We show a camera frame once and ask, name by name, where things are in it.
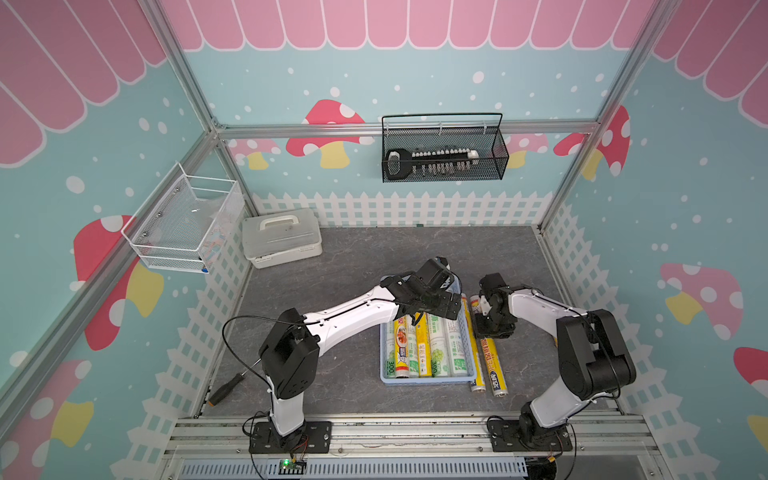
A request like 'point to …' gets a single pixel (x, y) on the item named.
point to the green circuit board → (287, 467)
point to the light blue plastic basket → (470, 359)
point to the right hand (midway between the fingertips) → (484, 333)
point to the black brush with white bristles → (401, 163)
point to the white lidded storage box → (281, 238)
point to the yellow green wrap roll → (402, 347)
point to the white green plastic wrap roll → (457, 360)
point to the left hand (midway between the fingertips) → (445, 306)
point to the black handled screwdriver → (225, 389)
